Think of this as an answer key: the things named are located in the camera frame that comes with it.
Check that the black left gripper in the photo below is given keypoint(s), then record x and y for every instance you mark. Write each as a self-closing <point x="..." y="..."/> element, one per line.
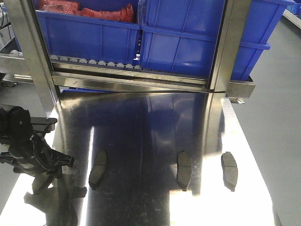
<point x="23" y="138"/>

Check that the brake pad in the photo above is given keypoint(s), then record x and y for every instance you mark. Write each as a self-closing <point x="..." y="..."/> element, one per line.
<point x="230" y="170"/>
<point x="98" y="170"/>
<point x="183" y="170"/>

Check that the roller conveyor track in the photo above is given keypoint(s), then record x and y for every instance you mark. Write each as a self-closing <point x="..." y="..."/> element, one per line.
<point x="94" y="62"/>

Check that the large blue bin left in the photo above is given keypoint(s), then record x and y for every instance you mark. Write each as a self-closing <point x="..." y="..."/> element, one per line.
<point x="92" y="38"/>

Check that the large blue bin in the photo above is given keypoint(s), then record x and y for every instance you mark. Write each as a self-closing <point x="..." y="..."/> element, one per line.
<point x="92" y="38"/>
<point x="179" y="36"/>

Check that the red mesh bag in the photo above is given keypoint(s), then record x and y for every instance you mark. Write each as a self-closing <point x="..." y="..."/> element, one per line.
<point x="125" y="14"/>

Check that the large blue bin right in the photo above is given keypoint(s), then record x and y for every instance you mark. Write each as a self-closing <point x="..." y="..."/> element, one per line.
<point x="179" y="36"/>

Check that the stainless steel rack frame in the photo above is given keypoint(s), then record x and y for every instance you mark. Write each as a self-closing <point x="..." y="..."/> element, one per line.
<point x="49" y="75"/>

